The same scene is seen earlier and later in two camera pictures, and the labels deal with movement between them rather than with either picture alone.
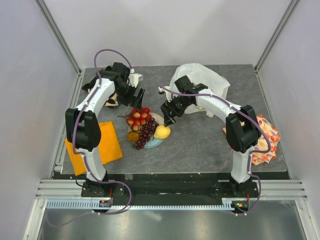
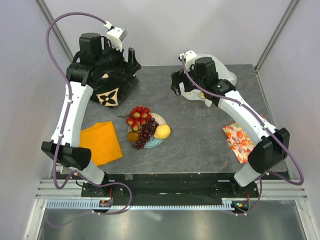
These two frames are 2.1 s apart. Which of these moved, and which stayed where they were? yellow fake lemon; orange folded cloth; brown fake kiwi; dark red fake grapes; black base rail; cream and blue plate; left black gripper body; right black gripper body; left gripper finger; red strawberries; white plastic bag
Moved: left black gripper body; white plastic bag; left gripper finger; right black gripper body
Stayed: red strawberries; cream and blue plate; brown fake kiwi; dark red fake grapes; black base rail; yellow fake lemon; orange folded cloth
